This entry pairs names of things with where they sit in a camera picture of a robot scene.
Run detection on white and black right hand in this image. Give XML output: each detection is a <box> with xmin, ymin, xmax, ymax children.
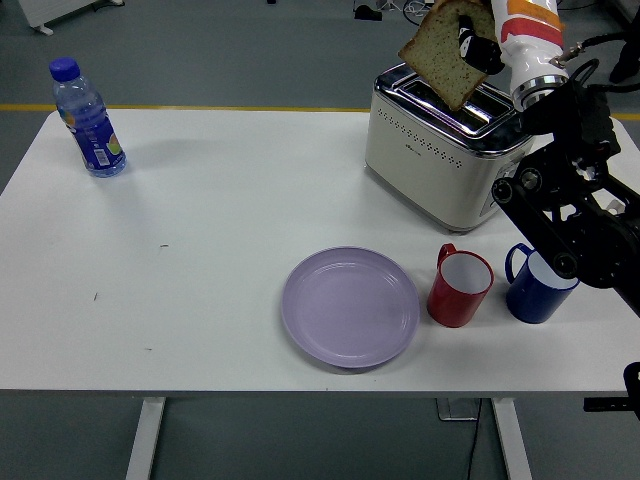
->
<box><xmin>456</xmin><ymin>0</ymin><xmax>571</xmax><ymax>89</ymax></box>

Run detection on slice of bread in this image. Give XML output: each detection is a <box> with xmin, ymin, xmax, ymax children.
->
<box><xmin>397</xmin><ymin>0</ymin><xmax>500</xmax><ymax>113</ymax></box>

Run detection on purple plate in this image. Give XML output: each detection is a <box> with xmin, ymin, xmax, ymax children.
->
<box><xmin>280</xmin><ymin>245</ymin><xmax>421</xmax><ymax>370</ymax></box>

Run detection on person's leg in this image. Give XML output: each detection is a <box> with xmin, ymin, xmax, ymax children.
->
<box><xmin>608</xmin><ymin>34</ymin><xmax>640</xmax><ymax>85</ymax></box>

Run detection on cream and chrome toaster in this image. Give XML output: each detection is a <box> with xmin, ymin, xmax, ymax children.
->
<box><xmin>363</xmin><ymin>62</ymin><xmax>539</xmax><ymax>235</ymax></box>

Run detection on blue mug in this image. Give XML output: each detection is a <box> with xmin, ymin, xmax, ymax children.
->
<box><xmin>504</xmin><ymin>242</ymin><xmax>581</xmax><ymax>325</ymax></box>

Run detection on red mug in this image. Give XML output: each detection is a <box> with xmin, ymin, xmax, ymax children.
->
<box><xmin>426</xmin><ymin>242</ymin><xmax>495</xmax><ymax>329</ymax></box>

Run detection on black table control panel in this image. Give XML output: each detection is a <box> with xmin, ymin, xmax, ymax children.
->
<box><xmin>583</xmin><ymin>397</ymin><xmax>640</xmax><ymax>413</ymax></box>

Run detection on white table leg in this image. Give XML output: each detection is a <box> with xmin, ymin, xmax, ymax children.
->
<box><xmin>124</xmin><ymin>398</ymin><xmax>167</xmax><ymax>480</ymax></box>
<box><xmin>489</xmin><ymin>398</ymin><xmax>534</xmax><ymax>480</ymax></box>

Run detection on clear bottle with blue cap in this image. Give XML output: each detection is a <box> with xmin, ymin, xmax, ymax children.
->
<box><xmin>47</xmin><ymin>56</ymin><xmax>128</xmax><ymax>179</ymax></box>

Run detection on grey bracket under table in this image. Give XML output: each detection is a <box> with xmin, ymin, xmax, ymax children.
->
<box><xmin>434</xmin><ymin>398</ymin><xmax>482</xmax><ymax>422</ymax></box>

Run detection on black cable under table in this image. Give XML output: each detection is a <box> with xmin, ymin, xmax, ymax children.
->
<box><xmin>465</xmin><ymin>399</ymin><xmax>484</xmax><ymax>480</ymax></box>

